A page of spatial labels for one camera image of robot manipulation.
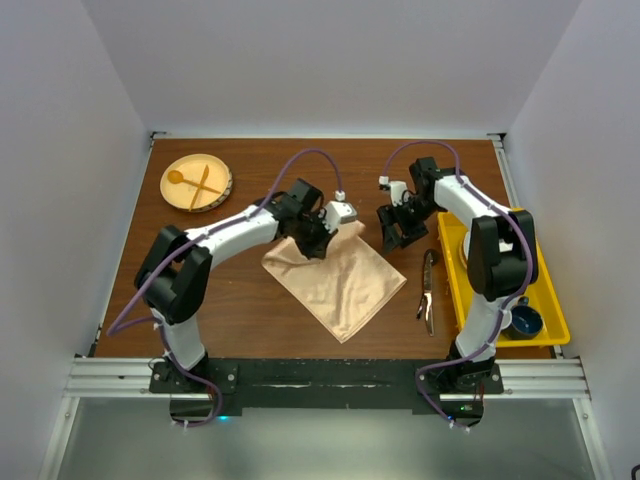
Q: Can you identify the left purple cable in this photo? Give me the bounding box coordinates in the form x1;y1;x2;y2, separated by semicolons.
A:
105;147;346;431

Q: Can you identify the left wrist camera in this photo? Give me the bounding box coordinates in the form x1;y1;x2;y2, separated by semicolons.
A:
323;201;357;233

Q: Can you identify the white mug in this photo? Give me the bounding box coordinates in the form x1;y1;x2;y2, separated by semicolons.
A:
498;307;512;331

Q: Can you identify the round bamboo plate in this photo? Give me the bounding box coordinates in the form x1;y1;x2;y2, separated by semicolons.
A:
159;153;234;213

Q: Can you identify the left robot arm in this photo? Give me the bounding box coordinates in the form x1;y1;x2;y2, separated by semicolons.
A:
135;179;334;392

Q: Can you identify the aluminium frame rail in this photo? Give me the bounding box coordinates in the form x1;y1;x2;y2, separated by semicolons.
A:
63;358;590;399

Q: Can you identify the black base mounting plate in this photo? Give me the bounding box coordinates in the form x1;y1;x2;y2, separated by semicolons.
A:
149;358;504;426

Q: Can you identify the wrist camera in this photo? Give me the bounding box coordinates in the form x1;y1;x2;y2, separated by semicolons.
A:
378;176;409;207
323;201;357;233

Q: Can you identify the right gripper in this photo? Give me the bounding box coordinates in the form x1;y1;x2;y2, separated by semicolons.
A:
377;197;441;255

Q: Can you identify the dark blue mug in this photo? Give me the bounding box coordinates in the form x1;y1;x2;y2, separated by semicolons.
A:
504;296;544;341

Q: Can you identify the wooden knife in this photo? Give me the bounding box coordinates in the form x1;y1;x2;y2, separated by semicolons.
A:
189;164;209;211

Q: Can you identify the beige cloth napkin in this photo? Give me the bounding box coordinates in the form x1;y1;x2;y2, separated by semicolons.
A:
261;221;407;344

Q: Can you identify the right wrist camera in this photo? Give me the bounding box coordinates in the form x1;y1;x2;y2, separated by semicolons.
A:
378;176;409;207

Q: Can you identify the white paper plate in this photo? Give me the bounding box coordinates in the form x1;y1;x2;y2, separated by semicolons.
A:
458;233;470;269

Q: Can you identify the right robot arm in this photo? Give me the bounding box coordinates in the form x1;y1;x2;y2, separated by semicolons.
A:
377;157;538;393

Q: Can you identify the yellow plastic bin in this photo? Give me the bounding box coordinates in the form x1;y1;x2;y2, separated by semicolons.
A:
437;212;570;348

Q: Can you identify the wooden spoon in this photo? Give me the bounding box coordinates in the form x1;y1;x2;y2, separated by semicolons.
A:
167;170;220;194

